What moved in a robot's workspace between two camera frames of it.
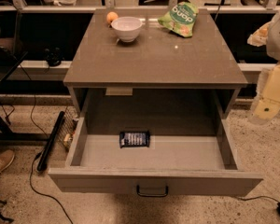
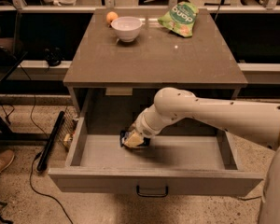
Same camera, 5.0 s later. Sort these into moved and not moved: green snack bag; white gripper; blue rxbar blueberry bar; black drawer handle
Moved: white gripper
Not moved: black drawer handle; blue rxbar blueberry bar; green snack bag
